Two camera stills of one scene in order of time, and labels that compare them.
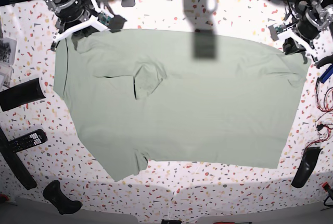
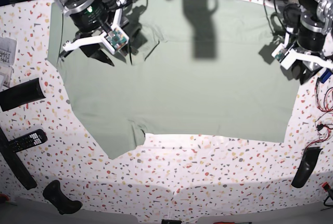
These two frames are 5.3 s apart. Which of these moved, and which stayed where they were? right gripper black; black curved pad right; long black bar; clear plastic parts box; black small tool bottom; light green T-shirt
Moved: light green T-shirt; right gripper black
Stayed: clear plastic parts box; black small tool bottom; long black bar; black curved pad right
